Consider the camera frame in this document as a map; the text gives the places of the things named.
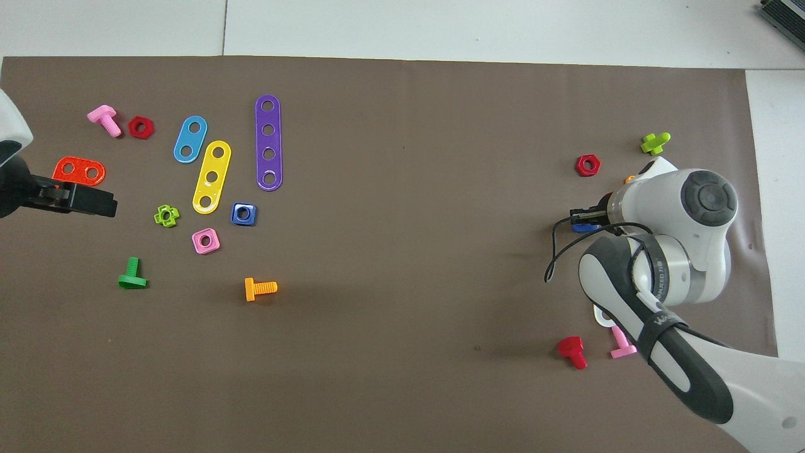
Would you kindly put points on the brown table mat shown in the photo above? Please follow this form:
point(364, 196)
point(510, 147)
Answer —
point(402, 314)

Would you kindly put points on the orange plastic screw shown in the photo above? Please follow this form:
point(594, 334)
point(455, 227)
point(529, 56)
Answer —
point(251, 289)

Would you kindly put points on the dark ribbed device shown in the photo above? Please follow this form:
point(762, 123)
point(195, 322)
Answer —
point(786, 12)

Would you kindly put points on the orange-red two-hole strip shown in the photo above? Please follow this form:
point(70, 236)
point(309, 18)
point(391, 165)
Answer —
point(80, 165)

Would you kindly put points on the lime green cross nut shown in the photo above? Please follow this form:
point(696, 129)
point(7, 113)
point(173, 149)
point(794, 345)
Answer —
point(158, 218)

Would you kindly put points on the blue two-hole strip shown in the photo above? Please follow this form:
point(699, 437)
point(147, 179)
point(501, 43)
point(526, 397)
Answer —
point(190, 139)

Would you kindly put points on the yellow three-hole strip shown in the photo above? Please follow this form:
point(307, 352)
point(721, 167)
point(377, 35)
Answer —
point(215, 165)

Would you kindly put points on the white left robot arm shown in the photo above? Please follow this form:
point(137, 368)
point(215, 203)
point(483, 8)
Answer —
point(9, 123)

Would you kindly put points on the red hexagon nut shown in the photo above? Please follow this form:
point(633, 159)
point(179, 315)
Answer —
point(580, 166)
point(133, 128)

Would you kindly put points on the blue plastic screw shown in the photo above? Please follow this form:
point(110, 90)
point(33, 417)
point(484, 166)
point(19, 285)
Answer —
point(585, 229)

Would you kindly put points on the blue square nut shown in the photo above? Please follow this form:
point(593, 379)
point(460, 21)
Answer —
point(235, 214)

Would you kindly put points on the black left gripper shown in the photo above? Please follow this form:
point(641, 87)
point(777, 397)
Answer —
point(16, 189)

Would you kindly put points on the green plastic screw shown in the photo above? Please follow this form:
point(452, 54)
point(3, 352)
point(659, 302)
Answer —
point(132, 278)

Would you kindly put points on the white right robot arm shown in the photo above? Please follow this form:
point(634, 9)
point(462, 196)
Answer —
point(692, 251)

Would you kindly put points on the pink plastic screw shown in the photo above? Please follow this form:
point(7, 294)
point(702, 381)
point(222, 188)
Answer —
point(622, 351)
point(104, 118)

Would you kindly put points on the red hexagon-head screw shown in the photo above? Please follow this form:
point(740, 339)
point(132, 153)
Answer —
point(572, 347)

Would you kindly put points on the pink square nut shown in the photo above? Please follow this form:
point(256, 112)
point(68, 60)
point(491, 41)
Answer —
point(214, 245)

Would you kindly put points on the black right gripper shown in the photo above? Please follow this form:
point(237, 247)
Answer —
point(607, 207)

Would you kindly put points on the white curved five-hole strip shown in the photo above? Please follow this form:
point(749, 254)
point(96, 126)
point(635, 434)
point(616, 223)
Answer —
point(599, 321)

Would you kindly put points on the purple four-hole strip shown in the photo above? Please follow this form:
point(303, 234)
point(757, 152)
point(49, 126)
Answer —
point(268, 142)

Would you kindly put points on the lime green cross screw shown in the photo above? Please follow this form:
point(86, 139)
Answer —
point(654, 145)

